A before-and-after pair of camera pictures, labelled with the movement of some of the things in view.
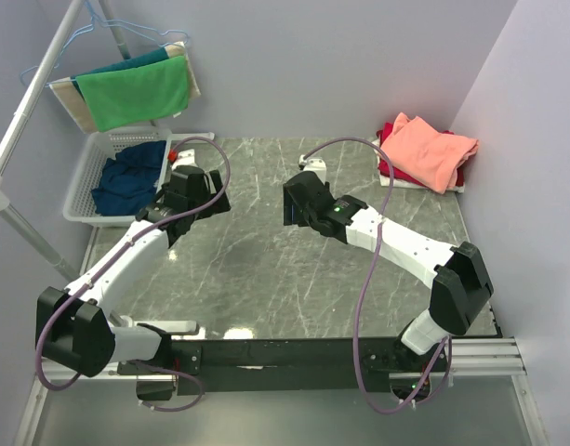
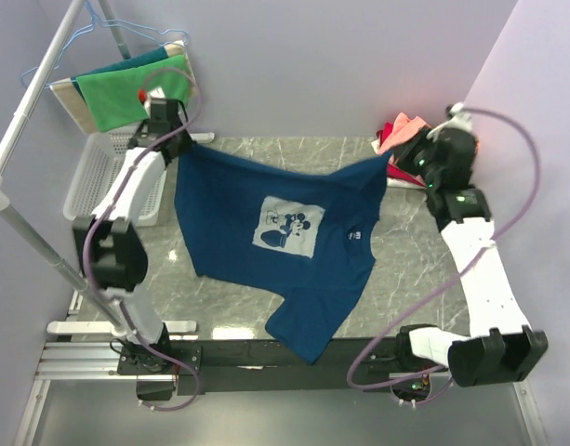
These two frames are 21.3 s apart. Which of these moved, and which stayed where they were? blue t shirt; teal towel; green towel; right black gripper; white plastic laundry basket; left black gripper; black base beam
Moved: right black gripper; blue t shirt; left black gripper
Stayed: white plastic laundry basket; green towel; teal towel; black base beam
